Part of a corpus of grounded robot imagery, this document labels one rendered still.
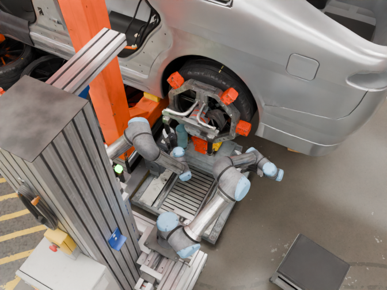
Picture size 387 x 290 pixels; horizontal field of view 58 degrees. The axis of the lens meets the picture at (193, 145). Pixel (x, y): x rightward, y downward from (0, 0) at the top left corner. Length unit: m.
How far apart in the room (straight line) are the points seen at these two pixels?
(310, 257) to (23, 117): 2.14
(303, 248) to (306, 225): 0.50
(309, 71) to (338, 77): 0.16
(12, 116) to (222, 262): 2.17
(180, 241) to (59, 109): 1.04
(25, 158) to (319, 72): 1.57
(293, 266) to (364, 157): 1.52
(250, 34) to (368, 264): 2.05
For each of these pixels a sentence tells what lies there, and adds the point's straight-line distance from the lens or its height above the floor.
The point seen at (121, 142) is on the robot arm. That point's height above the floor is 1.20.
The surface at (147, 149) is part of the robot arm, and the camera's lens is 1.90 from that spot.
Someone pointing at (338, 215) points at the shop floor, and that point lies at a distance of 3.32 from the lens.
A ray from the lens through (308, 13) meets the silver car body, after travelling 2.03.
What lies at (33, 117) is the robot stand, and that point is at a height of 2.03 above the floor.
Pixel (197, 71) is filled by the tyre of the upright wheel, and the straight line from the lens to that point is 2.42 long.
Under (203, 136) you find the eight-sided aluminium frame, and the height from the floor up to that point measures 0.62.
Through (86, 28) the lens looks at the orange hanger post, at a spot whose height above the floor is 1.72.
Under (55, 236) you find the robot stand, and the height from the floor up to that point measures 1.47.
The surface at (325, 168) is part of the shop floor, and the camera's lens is 3.53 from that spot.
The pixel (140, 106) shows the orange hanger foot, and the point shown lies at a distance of 2.89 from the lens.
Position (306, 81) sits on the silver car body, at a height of 1.38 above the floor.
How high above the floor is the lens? 2.79
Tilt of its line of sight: 54 degrees down
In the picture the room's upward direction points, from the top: straight up
